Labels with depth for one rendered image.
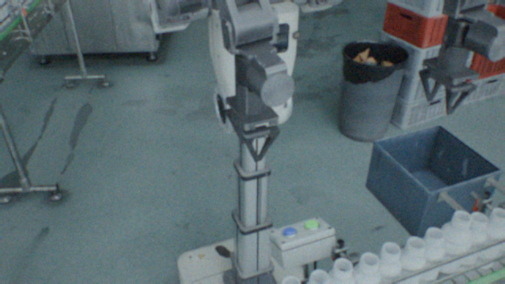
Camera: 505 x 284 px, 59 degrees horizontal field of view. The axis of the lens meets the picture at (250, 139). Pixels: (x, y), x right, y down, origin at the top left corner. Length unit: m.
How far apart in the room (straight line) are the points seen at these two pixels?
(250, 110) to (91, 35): 3.86
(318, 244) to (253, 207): 0.57
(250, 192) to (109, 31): 3.18
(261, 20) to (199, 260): 1.59
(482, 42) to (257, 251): 1.16
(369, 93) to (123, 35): 2.43
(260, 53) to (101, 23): 3.84
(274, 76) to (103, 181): 2.50
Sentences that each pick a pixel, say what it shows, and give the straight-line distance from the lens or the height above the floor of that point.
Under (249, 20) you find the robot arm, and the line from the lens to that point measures 0.70.
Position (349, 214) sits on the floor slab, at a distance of 2.77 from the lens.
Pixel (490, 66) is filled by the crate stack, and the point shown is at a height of 0.32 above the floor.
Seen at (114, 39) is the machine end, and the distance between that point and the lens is 4.53.
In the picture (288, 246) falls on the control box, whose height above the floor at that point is 1.12.
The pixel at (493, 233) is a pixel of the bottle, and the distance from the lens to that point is 1.21.
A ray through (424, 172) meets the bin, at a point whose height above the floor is 0.73.
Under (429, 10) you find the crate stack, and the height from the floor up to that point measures 0.93.
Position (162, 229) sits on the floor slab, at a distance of 2.68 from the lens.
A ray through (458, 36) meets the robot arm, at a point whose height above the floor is 1.57.
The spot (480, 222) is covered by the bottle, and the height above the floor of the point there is 1.14.
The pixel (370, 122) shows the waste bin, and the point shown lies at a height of 0.19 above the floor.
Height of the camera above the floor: 1.90
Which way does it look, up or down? 35 degrees down
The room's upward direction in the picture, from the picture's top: straight up
